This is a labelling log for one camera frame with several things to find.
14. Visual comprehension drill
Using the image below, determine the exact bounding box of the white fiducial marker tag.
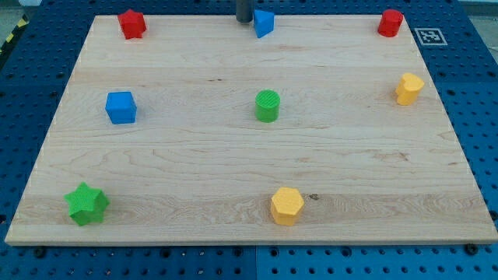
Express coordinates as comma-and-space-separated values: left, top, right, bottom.
414, 27, 447, 46

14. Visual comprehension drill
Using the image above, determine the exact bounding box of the red cylinder block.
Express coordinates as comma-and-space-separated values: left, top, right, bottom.
377, 9, 404, 37

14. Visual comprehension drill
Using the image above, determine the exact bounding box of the blue cube block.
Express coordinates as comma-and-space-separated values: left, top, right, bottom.
105, 91, 137, 124

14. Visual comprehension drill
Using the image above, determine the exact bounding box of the green cylinder block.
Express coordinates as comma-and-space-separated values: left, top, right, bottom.
254, 89, 280, 123

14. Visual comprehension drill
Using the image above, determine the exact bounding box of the yellow hexagon block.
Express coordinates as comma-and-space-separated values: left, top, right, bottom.
270, 187, 304, 226

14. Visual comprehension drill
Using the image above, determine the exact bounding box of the light wooden board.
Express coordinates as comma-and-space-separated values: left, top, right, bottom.
5, 15, 497, 247

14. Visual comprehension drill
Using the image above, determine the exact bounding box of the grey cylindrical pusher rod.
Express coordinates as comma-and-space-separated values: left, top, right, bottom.
235, 0, 254, 24

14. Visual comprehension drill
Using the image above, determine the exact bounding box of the blue triangle block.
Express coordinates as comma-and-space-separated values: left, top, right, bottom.
254, 9, 275, 38

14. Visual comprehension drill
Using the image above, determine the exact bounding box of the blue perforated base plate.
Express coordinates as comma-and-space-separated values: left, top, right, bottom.
1, 0, 497, 279

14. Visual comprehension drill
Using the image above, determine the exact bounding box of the red star block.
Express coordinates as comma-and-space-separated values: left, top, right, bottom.
117, 9, 147, 40

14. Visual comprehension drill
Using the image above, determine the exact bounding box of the green star block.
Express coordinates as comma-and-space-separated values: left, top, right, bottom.
64, 182, 110, 226

